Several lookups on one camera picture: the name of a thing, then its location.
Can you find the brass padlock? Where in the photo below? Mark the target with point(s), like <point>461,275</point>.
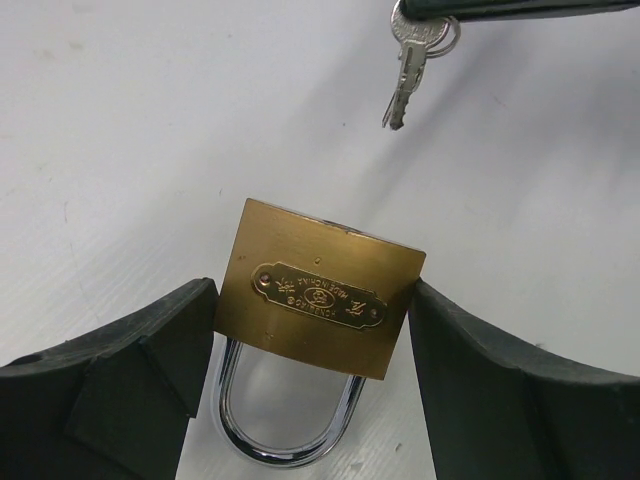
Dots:
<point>313,291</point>

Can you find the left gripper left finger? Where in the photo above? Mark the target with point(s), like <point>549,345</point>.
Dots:
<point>114,403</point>

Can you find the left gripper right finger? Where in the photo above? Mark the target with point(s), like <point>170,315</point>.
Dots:
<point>498,407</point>

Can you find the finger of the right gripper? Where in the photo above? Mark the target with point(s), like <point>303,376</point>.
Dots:
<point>489,10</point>

